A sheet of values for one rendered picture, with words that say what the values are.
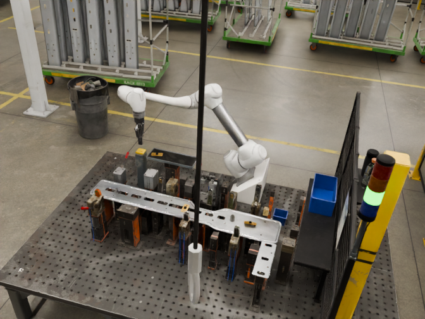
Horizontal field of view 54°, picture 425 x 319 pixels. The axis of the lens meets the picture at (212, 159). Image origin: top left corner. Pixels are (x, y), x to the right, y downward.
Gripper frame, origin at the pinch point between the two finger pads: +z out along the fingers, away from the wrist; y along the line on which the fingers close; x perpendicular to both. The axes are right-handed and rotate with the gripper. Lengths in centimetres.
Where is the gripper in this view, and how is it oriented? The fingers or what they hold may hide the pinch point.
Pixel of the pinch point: (140, 140)
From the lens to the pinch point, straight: 317.6
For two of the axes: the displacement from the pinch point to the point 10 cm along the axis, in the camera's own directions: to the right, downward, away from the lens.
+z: -0.5, 8.3, 5.5
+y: -3.0, 5.1, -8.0
